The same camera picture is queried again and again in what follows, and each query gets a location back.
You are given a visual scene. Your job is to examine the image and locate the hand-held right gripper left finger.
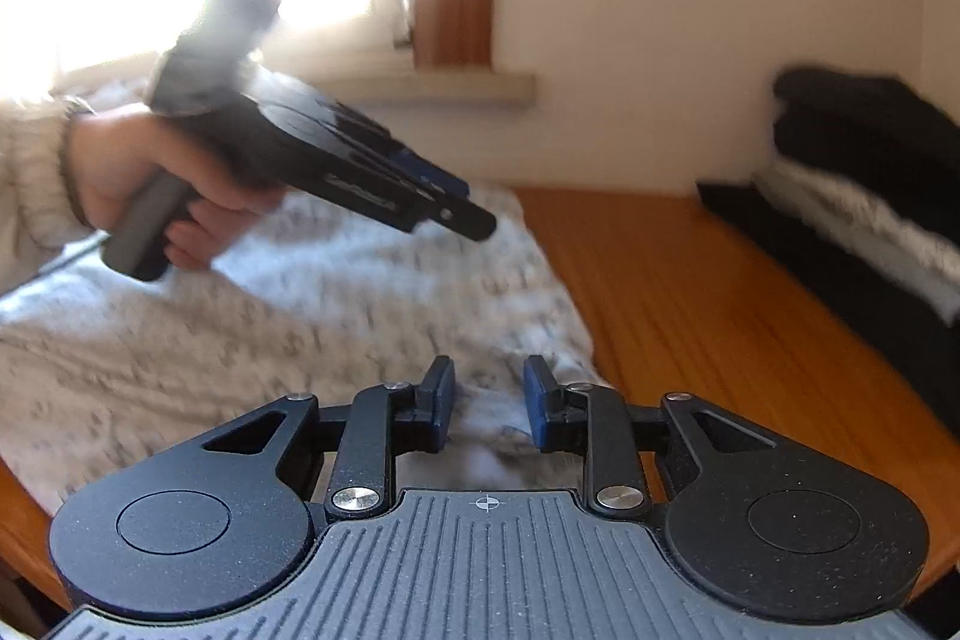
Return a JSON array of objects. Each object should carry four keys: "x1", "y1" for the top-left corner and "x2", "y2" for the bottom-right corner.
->
[{"x1": 202, "y1": 355, "x2": 457, "y2": 521}]

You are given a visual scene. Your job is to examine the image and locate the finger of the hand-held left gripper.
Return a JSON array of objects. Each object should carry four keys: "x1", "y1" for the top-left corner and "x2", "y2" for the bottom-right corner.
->
[
  {"x1": 390, "y1": 149, "x2": 472, "y2": 199},
  {"x1": 409, "y1": 194, "x2": 498, "y2": 244}
]

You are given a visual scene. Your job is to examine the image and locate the person's left forearm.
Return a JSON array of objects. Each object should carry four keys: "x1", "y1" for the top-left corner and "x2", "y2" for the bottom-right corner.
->
[{"x1": 0, "y1": 92, "x2": 98, "y2": 296}]

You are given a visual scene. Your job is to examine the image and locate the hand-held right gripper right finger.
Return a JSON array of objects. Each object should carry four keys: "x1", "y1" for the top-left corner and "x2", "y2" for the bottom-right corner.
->
[{"x1": 523, "y1": 355, "x2": 777, "y2": 521}]

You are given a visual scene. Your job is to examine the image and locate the white checker-print pajama pants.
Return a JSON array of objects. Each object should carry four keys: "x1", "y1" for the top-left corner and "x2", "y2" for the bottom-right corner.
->
[{"x1": 0, "y1": 77, "x2": 608, "y2": 513}]

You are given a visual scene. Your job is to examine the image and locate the light patterned folded garment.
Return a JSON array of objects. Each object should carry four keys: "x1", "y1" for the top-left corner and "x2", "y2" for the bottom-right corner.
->
[{"x1": 754, "y1": 160, "x2": 960, "y2": 281}]

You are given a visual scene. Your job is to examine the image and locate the beige windowsill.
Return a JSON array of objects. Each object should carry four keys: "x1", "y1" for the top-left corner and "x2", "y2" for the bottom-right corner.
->
[{"x1": 45, "y1": 47, "x2": 539, "y2": 109}]

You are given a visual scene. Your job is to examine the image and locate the black folded garment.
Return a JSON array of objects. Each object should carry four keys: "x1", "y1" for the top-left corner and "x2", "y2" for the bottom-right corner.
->
[{"x1": 696, "y1": 179, "x2": 960, "y2": 438}]

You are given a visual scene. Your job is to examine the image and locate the black folded sweater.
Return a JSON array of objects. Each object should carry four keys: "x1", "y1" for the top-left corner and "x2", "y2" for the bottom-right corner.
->
[{"x1": 772, "y1": 66, "x2": 960, "y2": 236}]

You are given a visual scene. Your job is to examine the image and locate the person's left hand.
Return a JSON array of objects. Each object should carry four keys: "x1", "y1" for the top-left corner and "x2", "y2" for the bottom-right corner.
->
[{"x1": 66, "y1": 104, "x2": 286, "y2": 272}]

